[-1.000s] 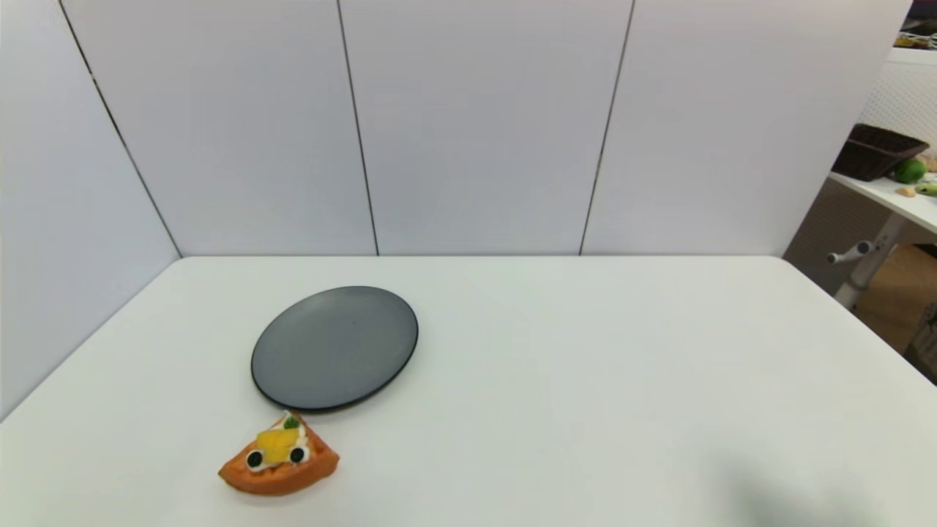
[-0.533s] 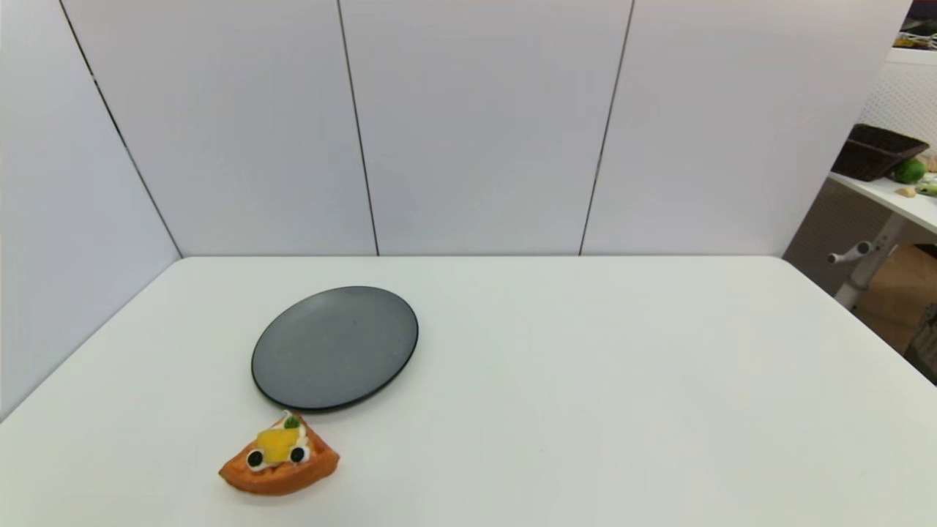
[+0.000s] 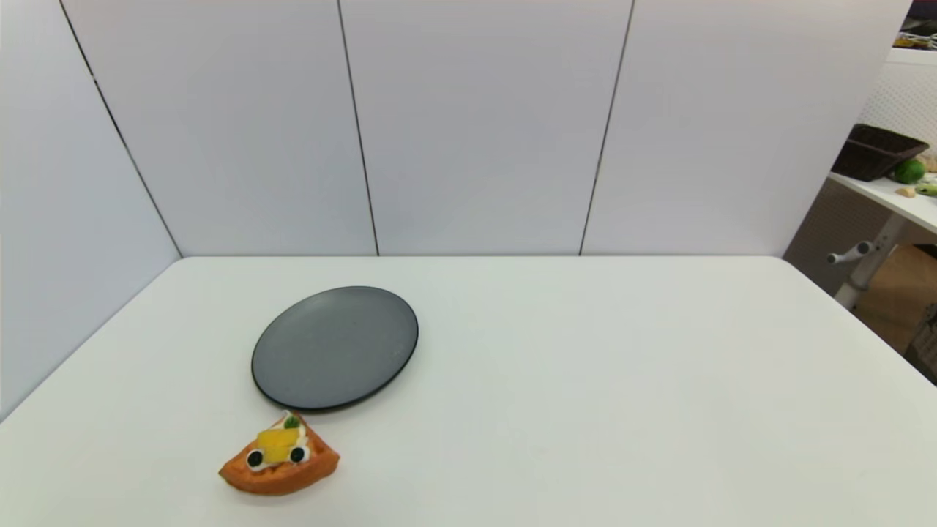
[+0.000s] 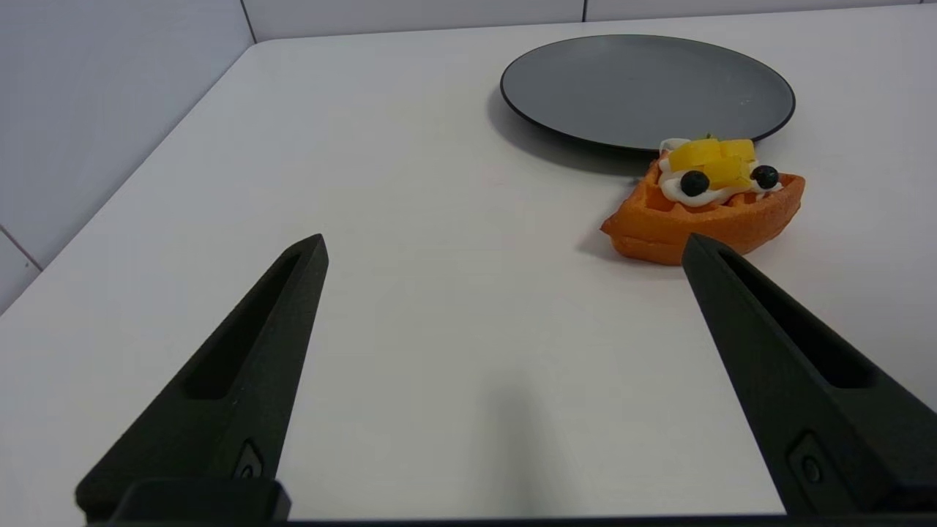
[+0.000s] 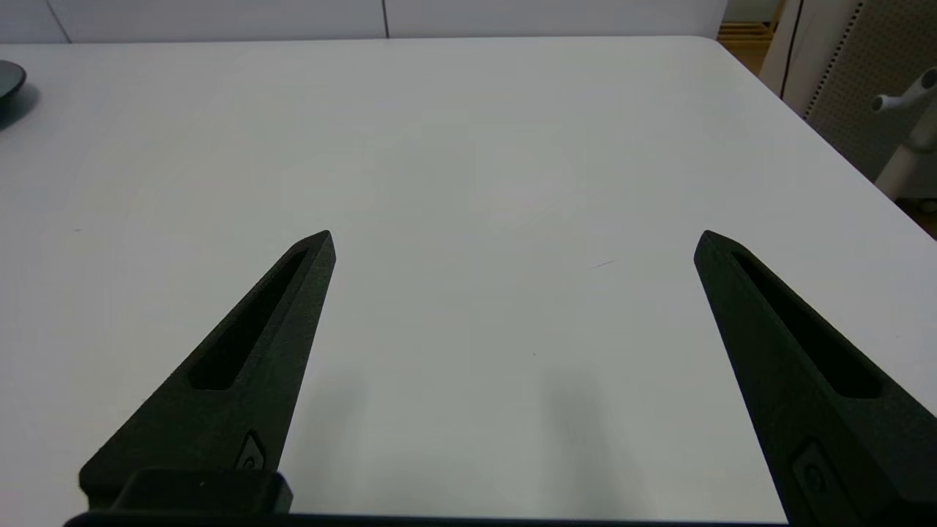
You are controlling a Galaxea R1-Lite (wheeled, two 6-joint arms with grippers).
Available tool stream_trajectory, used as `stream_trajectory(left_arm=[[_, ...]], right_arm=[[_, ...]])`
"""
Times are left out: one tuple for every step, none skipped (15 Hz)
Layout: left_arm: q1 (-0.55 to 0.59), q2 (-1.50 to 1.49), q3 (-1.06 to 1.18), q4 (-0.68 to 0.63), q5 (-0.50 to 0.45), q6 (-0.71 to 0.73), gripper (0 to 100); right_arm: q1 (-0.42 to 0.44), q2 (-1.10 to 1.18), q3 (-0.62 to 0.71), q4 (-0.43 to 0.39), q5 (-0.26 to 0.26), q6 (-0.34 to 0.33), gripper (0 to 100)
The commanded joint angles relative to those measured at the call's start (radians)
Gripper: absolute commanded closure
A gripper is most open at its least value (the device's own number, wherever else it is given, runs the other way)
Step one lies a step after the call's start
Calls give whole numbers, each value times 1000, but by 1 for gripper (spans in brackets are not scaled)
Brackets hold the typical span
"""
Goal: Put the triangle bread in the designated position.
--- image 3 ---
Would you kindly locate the dark yellow clutter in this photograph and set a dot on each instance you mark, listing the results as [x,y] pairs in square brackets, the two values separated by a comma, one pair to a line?
[919,36]

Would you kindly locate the green round fruit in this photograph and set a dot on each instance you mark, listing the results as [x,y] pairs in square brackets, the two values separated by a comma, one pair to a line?
[910,171]

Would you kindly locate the white pegboard panel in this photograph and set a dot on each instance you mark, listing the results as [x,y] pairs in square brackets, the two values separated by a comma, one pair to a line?
[904,91]

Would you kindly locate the dark grey round plate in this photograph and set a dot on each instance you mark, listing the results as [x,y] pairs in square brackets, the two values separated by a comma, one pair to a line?
[334,348]

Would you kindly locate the orange triangle bread with toppings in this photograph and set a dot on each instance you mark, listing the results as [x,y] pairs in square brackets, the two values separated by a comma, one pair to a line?
[282,476]

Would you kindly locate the yellow-green food piece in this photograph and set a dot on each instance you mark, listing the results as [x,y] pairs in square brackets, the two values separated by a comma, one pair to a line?
[927,188]

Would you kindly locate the dark brown wicker basket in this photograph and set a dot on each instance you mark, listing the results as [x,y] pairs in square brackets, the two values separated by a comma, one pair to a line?
[871,152]

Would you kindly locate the white side table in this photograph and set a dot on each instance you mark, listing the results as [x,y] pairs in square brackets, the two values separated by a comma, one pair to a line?
[889,196]

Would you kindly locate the dark grey equipment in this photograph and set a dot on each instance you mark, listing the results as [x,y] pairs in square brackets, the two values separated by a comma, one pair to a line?
[926,348]

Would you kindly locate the brown cardboard box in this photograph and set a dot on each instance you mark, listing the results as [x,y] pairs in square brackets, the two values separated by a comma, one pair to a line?
[904,289]

